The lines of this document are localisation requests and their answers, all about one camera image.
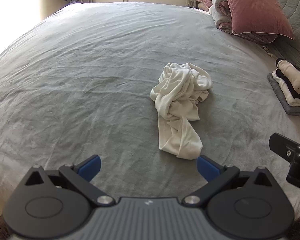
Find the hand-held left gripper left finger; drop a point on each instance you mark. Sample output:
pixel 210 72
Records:
pixel 91 166

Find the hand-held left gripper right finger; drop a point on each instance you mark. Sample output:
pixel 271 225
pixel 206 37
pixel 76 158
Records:
pixel 206 168

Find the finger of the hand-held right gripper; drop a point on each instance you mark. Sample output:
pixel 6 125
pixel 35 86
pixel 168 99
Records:
pixel 285 147

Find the white pants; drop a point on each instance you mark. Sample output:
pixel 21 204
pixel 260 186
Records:
pixel 175 92

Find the folded grey garment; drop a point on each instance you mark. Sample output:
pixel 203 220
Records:
pixel 290 110

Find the folded white garment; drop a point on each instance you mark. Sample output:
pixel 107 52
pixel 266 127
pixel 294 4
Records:
pixel 291 100

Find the folded black garment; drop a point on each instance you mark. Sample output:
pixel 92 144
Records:
pixel 290 90

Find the folded cream garment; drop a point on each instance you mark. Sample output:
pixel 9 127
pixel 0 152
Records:
pixel 295 78

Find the small beige trinket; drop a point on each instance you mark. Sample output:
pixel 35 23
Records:
pixel 266 48

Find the grey quilted headboard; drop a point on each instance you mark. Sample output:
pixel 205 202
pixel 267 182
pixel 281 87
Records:
pixel 297 12

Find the large pink velvet pillow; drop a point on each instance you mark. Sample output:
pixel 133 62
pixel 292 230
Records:
pixel 252 7

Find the folded grey pink quilt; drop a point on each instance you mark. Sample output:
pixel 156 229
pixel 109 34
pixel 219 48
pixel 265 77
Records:
pixel 221 12

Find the small pink pillow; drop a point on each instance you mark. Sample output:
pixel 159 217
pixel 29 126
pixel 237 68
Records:
pixel 205 2

